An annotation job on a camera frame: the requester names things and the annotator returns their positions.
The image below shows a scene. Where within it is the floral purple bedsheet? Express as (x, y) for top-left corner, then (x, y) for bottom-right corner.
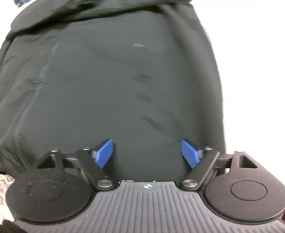
(0, 0), (285, 195)

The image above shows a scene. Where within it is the black zip jacket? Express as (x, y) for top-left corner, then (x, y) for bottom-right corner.
(0, 0), (226, 182)

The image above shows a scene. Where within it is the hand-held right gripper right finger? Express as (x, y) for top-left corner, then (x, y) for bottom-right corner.
(180, 138), (258, 190)

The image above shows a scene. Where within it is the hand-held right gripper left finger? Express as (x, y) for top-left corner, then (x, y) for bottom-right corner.
(35, 138), (115, 190)

